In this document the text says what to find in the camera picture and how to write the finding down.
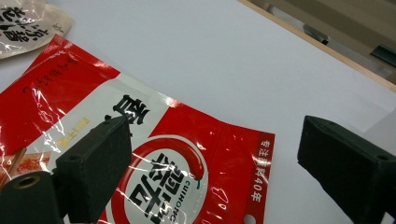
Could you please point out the red seasoning packet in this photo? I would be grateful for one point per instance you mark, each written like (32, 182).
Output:
(77, 77)

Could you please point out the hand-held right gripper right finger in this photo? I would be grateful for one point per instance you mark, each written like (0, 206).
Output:
(348, 168)

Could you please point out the wooden table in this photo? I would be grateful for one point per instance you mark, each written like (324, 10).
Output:
(311, 41)

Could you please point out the beige seasoning packet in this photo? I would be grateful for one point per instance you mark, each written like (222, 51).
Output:
(28, 25)

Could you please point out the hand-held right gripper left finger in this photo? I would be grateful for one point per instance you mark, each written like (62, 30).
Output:
(93, 165)

